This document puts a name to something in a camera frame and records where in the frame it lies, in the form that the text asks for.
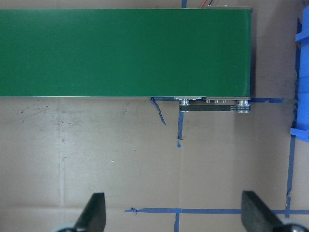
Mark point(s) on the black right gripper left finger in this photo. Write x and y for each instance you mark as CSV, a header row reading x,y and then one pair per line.
x,y
93,217

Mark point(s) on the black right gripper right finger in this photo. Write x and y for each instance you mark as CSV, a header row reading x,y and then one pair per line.
x,y
257,217

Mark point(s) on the blue plastic bin right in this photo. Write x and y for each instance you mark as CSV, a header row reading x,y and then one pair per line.
x,y
300,129

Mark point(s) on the green conveyor belt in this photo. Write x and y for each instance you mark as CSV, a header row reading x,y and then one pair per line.
x,y
186,54

